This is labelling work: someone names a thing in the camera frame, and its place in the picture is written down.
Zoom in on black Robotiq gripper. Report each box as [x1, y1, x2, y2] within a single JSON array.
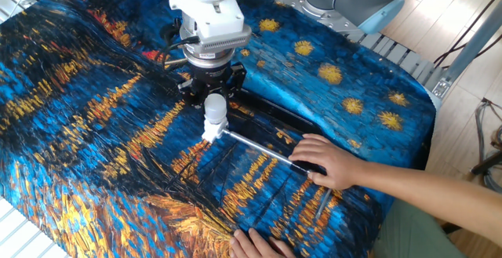
[[177, 63, 249, 107]]

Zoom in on white light bulb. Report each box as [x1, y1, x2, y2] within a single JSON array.
[[203, 93, 229, 125]]

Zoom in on person's right forearm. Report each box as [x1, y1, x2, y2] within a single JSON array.
[[358, 159, 502, 247]]

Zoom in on person's right hand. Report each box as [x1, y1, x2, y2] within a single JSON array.
[[288, 133, 368, 191]]

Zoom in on person's left hand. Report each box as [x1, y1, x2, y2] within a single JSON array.
[[229, 227, 297, 258]]

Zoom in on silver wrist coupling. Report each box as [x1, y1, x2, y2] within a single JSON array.
[[181, 42, 236, 70]]

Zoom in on white lamp socket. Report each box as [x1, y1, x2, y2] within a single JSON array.
[[200, 118, 231, 144]]

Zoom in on silver lamp rod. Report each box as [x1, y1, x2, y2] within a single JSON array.
[[222, 129, 311, 175]]

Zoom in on blue orange painted tablecloth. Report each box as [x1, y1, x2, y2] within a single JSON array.
[[0, 0, 437, 258]]

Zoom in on small silver stick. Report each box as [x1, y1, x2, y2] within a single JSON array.
[[315, 187, 333, 220]]

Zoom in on green trousers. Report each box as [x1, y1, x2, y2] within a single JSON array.
[[372, 198, 467, 258]]

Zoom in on silver cable plug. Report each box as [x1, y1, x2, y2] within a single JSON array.
[[164, 56, 189, 67]]

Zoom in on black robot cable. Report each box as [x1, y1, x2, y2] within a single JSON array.
[[160, 34, 202, 73]]

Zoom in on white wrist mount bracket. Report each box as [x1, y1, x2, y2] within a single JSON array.
[[167, 0, 253, 54]]

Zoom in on grey frame post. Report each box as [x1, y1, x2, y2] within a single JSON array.
[[431, 9, 502, 99]]

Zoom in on grey floor cable bundle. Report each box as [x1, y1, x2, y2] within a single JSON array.
[[472, 96, 502, 194]]

